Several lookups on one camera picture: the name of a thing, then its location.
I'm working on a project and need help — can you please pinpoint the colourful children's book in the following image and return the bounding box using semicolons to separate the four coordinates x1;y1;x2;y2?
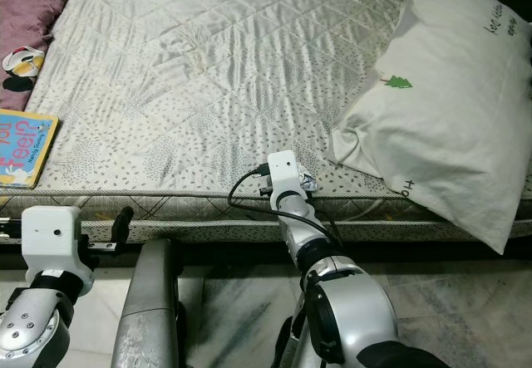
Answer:
0;109;61;189

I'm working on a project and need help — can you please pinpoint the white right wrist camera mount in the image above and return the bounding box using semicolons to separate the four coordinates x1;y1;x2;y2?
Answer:
266;150;303;201

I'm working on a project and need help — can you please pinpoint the white quilted mattress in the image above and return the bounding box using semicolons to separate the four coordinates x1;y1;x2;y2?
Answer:
0;0;532;244

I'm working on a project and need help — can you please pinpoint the left robot leg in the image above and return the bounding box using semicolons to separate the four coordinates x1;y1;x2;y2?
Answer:
112;239;185;368

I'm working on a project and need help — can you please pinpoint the purple blanket with panda prints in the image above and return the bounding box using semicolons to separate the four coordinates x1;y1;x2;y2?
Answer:
0;0;88;111

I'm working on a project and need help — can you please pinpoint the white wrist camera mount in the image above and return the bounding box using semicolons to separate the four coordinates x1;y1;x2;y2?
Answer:
266;150;303;201
21;206;94;284

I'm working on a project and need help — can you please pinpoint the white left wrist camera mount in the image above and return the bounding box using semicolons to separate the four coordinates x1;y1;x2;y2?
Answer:
21;206;94;284

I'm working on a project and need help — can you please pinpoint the robot leg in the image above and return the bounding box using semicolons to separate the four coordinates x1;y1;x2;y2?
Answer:
112;239;185;368
273;314;310;368

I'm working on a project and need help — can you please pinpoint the right robot leg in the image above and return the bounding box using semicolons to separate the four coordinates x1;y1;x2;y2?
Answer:
273;314;310;368

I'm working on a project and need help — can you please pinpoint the white pillow with green tree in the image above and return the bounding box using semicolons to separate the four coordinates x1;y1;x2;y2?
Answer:
330;0;532;254

